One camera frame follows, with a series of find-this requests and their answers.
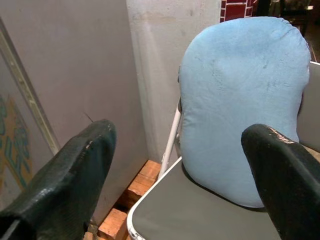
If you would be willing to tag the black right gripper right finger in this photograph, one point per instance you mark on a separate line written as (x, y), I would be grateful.
(285, 175)

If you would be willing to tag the grey fridge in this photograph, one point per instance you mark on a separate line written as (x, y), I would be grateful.
(50, 87)

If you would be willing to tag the white grey folding chair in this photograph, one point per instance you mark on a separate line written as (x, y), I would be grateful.
(200, 205)

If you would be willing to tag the red checkered curtain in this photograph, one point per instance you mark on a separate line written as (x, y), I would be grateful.
(237, 8)

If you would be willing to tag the light blue pillow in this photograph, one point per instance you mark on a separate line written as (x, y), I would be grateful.
(240, 100)

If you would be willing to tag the orange brick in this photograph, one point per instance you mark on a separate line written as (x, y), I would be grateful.
(111, 225)
(145, 178)

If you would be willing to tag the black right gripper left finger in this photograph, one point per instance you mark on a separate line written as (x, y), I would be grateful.
(65, 180)

